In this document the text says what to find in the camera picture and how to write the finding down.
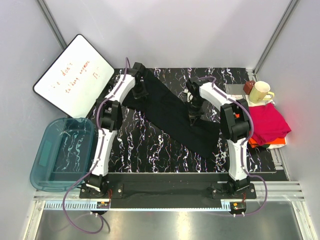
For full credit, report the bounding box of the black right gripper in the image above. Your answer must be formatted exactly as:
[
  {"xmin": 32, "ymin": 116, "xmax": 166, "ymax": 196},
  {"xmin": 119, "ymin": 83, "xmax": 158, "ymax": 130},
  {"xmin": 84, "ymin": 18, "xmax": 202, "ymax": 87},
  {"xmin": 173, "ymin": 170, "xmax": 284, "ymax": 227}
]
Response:
[{"xmin": 184, "ymin": 96, "xmax": 205, "ymax": 127}]

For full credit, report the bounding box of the black t-shirt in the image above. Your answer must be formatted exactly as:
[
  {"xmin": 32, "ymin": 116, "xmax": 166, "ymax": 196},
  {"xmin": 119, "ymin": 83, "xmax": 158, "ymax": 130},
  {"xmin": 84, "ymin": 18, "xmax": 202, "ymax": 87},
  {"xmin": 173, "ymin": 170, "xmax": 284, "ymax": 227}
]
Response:
[{"xmin": 122, "ymin": 69, "xmax": 220, "ymax": 158}]

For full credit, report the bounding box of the magenta t-shirt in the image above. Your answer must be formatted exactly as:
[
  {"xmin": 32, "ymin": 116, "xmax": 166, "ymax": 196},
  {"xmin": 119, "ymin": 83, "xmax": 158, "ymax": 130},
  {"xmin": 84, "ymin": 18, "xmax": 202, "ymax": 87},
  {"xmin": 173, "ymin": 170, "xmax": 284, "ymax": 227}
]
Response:
[{"xmin": 249, "ymin": 103, "xmax": 292, "ymax": 146}]

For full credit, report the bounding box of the orange t-shirt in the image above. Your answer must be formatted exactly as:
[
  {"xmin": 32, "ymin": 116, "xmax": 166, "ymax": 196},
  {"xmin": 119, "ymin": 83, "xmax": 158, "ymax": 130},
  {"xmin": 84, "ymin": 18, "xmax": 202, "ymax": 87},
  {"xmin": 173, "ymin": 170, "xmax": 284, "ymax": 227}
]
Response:
[{"xmin": 247, "ymin": 136, "xmax": 287, "ymax": 149}]

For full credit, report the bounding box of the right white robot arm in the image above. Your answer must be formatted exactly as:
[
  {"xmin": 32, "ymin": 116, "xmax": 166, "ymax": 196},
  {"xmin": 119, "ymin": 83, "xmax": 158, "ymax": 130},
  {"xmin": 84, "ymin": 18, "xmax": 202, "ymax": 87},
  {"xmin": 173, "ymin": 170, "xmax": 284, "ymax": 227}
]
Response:
[{"xmin": 186, "ymin": 76, "xmax": 254, "ymax": 199}]

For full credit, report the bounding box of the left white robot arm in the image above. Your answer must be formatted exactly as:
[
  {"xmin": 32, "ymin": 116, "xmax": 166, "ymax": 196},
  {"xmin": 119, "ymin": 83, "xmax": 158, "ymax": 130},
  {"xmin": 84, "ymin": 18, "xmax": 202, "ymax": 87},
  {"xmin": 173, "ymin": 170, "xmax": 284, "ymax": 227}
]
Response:
[{"xmin": 84, "ymin": 62, "xmax": 148, "ymax": 198}]

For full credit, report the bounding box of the brown small cup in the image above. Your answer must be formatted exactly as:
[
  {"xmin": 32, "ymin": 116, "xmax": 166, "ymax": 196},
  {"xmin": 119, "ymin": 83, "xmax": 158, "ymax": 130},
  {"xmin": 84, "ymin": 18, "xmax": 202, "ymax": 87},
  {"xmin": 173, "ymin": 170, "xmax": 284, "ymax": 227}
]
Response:
[{"xmin": 243, "ymin": 80, "xmax": 256, "ymax": 95}]

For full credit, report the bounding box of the white dry-erase board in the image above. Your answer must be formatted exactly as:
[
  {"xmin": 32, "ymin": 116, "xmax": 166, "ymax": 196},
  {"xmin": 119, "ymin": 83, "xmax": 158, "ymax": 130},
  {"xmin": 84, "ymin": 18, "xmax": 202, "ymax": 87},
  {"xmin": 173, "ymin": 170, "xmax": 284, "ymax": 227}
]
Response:
[{"xmin": 33, "ymin": 34, "xmax": 115, "ymax": 118}]

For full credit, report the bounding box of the yellow ceramic mug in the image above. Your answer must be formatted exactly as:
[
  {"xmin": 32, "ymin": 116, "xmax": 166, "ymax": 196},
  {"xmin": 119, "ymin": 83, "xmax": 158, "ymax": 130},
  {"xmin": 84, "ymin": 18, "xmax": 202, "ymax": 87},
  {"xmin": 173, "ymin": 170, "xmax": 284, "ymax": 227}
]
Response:
[{"xmin": 248, "ymin": 81, "xmax": 275, "ymax": 104}]

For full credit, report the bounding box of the teal translucent plastic bin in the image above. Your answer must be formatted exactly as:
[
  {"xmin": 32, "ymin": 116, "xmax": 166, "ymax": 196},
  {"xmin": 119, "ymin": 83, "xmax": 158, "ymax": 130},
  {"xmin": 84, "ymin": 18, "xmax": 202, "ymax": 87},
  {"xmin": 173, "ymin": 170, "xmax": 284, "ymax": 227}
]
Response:
[{"xmin": 29, "ymin": 117, "xmax": 96, "ymax": 192}]

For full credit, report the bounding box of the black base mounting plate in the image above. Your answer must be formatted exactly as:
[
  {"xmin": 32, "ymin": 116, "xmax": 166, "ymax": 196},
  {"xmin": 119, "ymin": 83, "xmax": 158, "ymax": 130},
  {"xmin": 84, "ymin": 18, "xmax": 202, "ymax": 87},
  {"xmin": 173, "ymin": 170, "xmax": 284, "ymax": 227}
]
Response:
[{"xmin": 80, "ymin": 173, "xmax": 257, "ymax": 211}]

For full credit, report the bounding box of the left orange connector box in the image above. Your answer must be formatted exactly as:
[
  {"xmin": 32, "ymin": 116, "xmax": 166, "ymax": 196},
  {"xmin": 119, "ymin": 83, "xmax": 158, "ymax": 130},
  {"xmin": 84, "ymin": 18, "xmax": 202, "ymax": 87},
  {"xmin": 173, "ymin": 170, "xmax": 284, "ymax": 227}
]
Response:
[{"xmin": 96, "ymin": 201, "xmax": 110, "ymax": 209}]

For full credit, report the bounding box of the orange connector box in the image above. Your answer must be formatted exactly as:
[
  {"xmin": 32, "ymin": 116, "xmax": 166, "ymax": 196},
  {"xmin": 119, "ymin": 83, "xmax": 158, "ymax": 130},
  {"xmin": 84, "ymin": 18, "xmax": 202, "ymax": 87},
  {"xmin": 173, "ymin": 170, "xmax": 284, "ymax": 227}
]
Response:
[
  {"xmin": 231, "ymin": 202, "xmax": 247, "ymax": 211},
  {"xmin": 96, "ymin": 201, "xmax": 110, "ymax": 209}
]

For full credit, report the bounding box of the right orange connector box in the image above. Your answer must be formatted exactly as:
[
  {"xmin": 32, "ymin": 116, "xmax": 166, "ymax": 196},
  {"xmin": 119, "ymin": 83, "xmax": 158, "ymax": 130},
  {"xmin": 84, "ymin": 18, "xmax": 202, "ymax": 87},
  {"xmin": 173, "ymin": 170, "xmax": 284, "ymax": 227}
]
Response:
[{"xmin": 231, "ymin": 202, "xmax": 247, "ymax": 211}]

